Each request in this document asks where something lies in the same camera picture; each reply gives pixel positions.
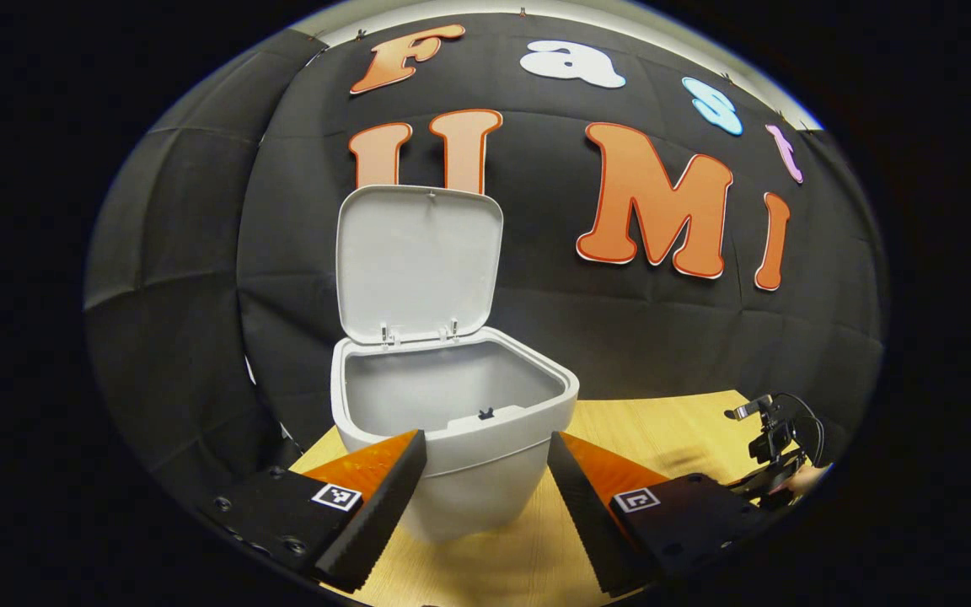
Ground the wooden desktop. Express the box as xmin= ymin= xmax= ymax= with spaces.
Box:
xmin=290 ymin=389 xmax=790 ymax=607

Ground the thin gripper cable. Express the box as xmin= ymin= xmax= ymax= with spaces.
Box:
xmin=776 ymin=393 xmax=825 ymax=466

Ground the white desktop garbage bin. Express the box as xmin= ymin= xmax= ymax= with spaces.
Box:
xmin=330 ymin=185 xmax=581 ymax=543

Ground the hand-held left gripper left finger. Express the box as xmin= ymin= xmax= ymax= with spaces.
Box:
xmin=199 ymin=429 xmax=428 ymax=594

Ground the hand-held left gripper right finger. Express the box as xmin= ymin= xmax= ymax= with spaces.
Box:
xmin=547 ymin=431 xmax=777 ymax=598

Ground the black backdrop cloth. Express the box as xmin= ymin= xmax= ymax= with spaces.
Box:
xmin=85 ymin=13 xmax=887 ymax=507

